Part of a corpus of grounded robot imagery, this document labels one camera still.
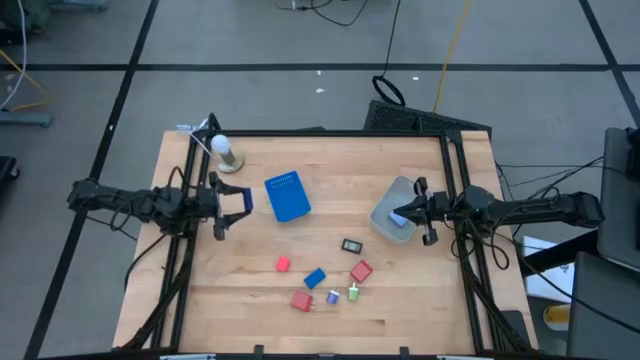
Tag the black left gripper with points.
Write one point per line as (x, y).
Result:
(202, 204)

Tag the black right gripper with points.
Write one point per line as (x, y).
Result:
(443, 207)

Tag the dark blue small block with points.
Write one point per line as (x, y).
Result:
(248, 199)

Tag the pale blue small block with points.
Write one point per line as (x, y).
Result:
(397, 220)

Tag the pink wall charger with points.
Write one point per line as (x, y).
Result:
(283, 263)

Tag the blue rectangular plastic box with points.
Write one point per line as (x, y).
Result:
(314, 278)

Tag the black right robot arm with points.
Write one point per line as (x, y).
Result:
(530, 206)

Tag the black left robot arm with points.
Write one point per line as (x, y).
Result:
(125, 200)

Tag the white plastic bin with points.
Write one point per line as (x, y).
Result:
(385, 225)

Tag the white light bulb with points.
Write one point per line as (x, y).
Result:
(222, 150)

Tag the blue plastic basket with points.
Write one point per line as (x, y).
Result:
(287, 196)

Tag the black small digital display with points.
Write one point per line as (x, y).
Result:
(352, 245)

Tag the black perforated panel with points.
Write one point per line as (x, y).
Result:
(410, 119)

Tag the white printed sheet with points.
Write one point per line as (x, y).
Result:
(550, 280)

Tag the black plastic clamp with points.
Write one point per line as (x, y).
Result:
(404, 351)
(258, 351)

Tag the yellow round object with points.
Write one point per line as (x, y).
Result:
(556, 316)

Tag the dark grey box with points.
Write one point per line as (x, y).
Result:
(605, 320)
(620, 210)

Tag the black wheeled base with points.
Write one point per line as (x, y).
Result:
(7, 170)

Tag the green backpack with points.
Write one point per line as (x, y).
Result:
(25, 14)

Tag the red wall charger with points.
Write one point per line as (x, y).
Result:
(302, 301)
(361, 271)

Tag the green small wall charger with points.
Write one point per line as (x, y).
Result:
(353, 292)

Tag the black aluminium table frame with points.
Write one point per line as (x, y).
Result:
(325, 134)

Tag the white metal bracket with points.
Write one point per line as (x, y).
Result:
(465, 357)
(187, 357)

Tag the grey floor base plate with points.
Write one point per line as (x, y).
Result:
(25, 119)

